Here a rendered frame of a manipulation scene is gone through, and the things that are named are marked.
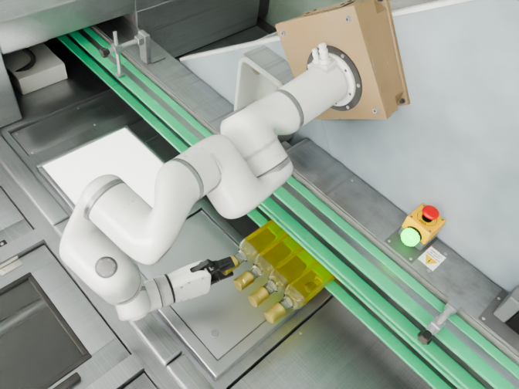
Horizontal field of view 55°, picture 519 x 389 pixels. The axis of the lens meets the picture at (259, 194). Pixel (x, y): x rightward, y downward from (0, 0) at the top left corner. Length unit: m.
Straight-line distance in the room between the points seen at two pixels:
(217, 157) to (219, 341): 0.62
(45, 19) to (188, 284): 1.00
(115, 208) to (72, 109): 1.18
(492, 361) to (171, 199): 0.78
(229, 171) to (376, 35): 0.43
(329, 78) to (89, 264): 0.60
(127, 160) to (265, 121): 0.83
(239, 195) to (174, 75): 0.93
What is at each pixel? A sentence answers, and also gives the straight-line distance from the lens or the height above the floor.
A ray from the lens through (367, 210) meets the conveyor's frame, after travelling 1.29.
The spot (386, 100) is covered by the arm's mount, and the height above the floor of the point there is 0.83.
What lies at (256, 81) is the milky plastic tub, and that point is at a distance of 1.47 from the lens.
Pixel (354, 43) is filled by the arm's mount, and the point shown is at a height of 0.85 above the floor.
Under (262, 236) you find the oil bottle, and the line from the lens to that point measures 1.33.
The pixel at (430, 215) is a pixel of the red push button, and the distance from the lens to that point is 1.21.
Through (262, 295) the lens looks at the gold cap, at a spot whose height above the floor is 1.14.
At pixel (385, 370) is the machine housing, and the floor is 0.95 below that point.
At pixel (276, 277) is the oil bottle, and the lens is 1.27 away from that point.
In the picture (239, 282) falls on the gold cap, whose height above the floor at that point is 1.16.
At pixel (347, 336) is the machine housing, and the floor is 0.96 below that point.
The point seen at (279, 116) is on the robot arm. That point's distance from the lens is 0.98.
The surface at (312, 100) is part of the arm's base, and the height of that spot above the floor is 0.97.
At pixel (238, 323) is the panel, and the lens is 1.37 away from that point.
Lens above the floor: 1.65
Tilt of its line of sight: 31 degrees down
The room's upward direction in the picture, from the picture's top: 123 degrees counter-clockwise
